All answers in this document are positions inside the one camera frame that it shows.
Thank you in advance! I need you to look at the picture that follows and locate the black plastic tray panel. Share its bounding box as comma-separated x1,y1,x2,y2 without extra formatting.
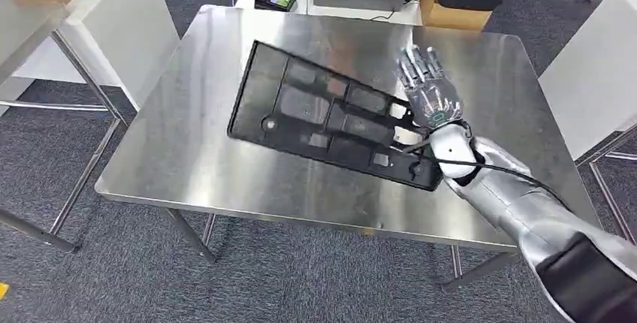
227,39,445,193

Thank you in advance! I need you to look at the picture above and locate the steel table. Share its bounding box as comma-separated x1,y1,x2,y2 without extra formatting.
0,0,128,255
94,5,603,294

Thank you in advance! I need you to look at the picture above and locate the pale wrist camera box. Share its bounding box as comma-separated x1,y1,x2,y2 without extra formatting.
389,103,425,146

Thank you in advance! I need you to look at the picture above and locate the white partition panel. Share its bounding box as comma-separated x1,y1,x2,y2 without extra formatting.
538,0,637,161
12,0,181,112

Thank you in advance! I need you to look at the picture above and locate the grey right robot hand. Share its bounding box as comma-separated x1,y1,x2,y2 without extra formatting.
395,44,466,131

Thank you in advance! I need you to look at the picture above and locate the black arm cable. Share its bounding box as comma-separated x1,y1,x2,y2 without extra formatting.
403,140,573,213

